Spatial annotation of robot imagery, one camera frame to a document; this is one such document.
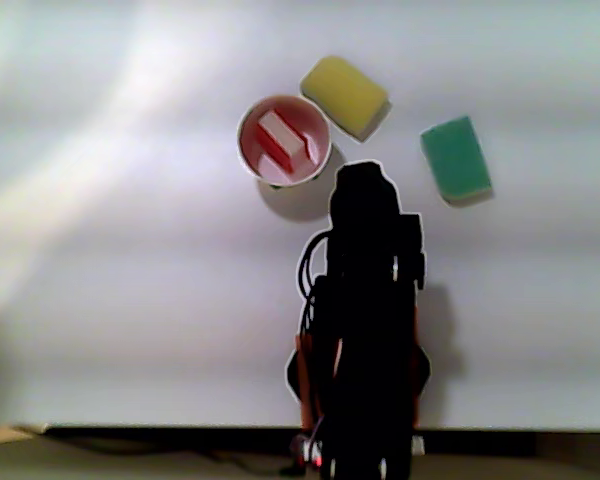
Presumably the red and white sponge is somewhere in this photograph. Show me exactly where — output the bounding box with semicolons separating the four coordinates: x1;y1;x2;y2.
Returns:
254;111;319;174

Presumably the green and white sponge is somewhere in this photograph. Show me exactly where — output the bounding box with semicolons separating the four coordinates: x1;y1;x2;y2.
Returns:
419;115;494;207

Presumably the yellow and white sponge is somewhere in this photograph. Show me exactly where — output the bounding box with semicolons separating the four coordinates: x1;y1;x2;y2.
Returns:
299;55;393;144

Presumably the white cup with green tape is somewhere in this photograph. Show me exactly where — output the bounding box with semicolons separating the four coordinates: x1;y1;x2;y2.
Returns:
235;93;333;189

